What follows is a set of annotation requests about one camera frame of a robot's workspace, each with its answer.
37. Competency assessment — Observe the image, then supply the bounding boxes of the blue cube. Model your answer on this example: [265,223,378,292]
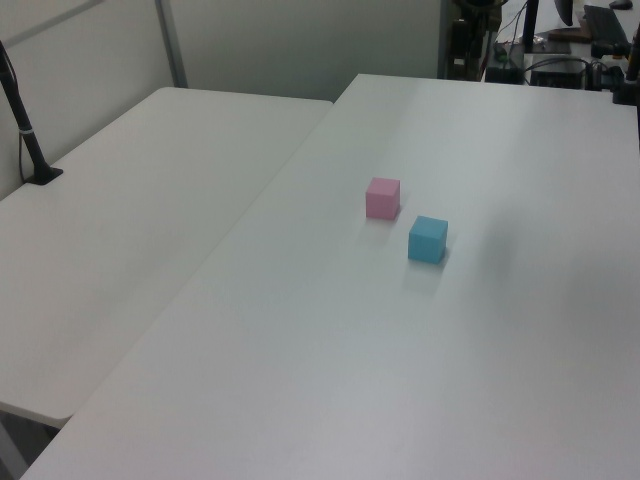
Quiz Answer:
[407,215,450,265]

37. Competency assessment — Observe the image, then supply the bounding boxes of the pink cube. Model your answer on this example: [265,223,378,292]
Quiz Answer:
[364,176,403,221]

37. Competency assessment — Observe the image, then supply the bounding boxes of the white side table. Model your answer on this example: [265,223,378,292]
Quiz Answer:
[0,86,335,430]

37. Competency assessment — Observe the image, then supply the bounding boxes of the dark metal rack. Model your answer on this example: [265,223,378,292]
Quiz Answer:
[448,0,503,81]

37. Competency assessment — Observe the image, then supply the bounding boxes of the black electronics box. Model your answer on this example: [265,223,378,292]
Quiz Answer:
[528,58,587,90]

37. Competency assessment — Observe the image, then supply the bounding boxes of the black monitor stand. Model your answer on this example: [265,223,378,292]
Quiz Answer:
[519,0,572,55]

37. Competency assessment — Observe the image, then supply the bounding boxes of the black clamp stand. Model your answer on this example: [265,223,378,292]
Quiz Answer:
[610,27,640,107]

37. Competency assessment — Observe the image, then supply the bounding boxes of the black keyboard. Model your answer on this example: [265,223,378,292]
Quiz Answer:
[583,4,629,42]

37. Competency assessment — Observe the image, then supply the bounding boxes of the grey metal partition post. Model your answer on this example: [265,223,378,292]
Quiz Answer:
[157,0,189,89]

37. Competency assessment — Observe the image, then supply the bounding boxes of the black camera pole with base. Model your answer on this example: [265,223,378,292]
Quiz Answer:
[0,39,65,188]

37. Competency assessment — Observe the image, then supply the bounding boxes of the black camera on mount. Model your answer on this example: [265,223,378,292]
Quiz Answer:
[589,41,632,60]

